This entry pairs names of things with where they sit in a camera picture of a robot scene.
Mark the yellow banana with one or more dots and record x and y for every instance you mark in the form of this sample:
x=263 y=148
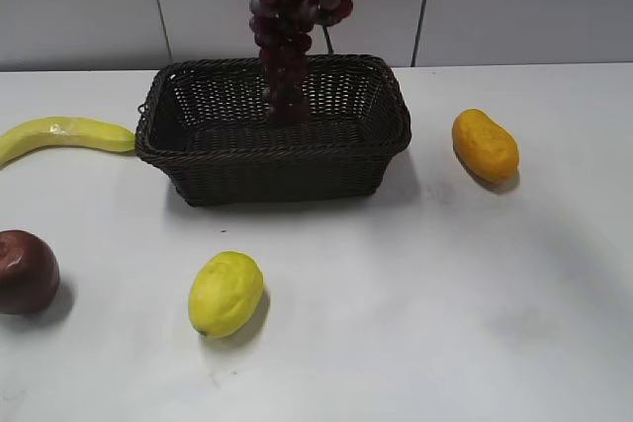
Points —
x=64 y=132

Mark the red apple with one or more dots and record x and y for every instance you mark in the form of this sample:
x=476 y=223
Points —
x=29 y=273

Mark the purple grape bunch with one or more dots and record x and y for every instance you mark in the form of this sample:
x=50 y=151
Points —
x=282 y=30

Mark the orange mango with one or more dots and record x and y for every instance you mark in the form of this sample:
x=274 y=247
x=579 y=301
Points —
x=485 y=147

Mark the yellow lemon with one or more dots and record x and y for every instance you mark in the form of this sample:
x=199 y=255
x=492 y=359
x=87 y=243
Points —
x=225 y=294

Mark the black woven basket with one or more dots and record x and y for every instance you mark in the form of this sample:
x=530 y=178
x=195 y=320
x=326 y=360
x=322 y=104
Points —
x=205 y=126

